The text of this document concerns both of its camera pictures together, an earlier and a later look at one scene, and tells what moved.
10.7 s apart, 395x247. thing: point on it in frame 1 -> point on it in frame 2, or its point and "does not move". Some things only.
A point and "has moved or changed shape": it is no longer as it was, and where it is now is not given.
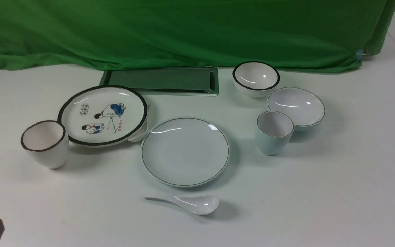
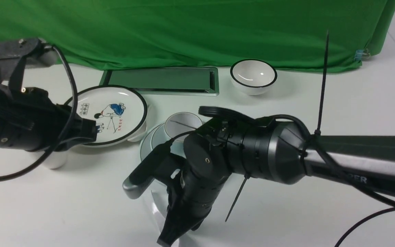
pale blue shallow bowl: [305, 109] -> [177, 147]
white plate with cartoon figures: [103, 116] does not move
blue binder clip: [359, 53] does not move
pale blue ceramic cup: [274, 129] has moved or changed shape
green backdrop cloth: [320, 35] does not move
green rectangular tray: [154, 82] does not move
